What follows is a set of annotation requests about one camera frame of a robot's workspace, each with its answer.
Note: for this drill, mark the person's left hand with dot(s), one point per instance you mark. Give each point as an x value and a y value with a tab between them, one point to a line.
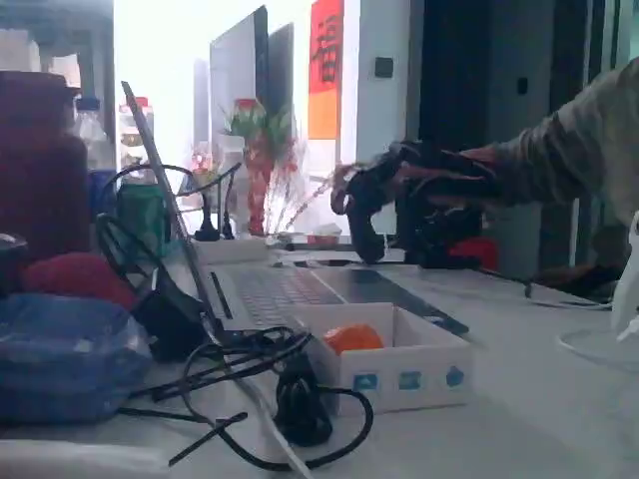
449	167

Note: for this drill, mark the orange mandarin fruit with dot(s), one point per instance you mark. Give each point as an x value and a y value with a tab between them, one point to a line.
354	339

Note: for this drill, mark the small red white box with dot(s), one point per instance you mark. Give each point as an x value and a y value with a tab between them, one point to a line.
324	234

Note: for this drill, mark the white cardboard box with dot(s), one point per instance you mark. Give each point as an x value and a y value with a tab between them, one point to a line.
399	381

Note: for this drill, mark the red orange calligraphy poster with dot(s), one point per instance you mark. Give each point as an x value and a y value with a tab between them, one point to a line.
325	100

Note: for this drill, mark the red vase with plant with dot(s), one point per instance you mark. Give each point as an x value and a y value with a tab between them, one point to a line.
257	169

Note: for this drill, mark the silver laptop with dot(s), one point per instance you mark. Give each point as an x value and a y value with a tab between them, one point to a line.
279	292

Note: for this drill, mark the black power plug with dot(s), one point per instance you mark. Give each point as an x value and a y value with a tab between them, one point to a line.
229	219
207	224

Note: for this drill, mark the white power strip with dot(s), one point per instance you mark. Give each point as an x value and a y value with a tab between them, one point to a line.
229	250

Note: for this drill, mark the green can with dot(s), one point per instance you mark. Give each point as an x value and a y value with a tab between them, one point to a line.
140	219

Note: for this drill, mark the small black laptop charger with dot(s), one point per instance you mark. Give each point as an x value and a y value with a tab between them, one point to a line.
170	314

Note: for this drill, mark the jar with red lid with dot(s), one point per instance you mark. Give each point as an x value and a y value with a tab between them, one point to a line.
135	130

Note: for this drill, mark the clear bottle blue cap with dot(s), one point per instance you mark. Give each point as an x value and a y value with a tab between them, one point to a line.
92	135

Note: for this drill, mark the red mesh cloth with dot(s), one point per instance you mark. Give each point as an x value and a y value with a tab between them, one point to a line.
75	277

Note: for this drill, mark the dark red container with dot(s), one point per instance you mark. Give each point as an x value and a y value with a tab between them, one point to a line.
40	164

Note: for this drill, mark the wet wipes soft pack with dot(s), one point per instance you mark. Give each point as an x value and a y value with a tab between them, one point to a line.
65	359

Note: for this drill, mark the small black wall socket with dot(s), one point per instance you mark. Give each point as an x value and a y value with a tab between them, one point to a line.
522	84

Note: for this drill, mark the black square wall switch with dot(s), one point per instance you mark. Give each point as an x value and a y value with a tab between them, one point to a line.
384	67

